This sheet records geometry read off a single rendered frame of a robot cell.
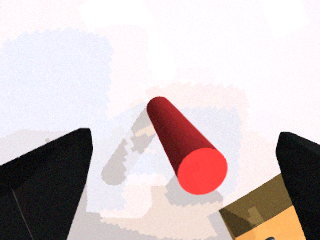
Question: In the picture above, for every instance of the red peg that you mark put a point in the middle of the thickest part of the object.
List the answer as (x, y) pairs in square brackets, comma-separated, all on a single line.
[(200, 168)]

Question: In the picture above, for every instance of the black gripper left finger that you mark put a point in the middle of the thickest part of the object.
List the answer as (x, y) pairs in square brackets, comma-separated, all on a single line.
[(40, 191)]

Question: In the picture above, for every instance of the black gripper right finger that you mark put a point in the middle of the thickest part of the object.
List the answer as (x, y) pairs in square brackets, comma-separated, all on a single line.
[(299, 162)]

